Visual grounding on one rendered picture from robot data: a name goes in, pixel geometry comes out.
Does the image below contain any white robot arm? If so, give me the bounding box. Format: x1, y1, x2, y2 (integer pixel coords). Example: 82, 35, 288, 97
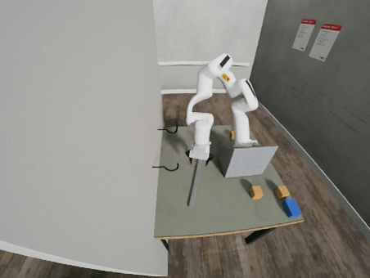
186, 53, 258, 159

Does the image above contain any grey metal rod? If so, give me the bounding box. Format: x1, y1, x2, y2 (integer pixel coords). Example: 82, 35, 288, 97
188, 159, 202, 208

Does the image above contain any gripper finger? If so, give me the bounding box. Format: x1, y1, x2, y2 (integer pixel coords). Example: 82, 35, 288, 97
205, 153, 214, 165
185, 150, 192, 162

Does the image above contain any small tan block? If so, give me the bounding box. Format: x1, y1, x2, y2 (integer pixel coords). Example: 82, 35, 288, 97
275, 186, 290, 199
250, 186, 264, 199

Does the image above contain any white wall panel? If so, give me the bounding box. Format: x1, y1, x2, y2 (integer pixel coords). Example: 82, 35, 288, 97
0, 0, 168, 276

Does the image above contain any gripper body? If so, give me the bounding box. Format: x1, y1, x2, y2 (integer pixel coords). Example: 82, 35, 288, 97
191, 141, 210, 153

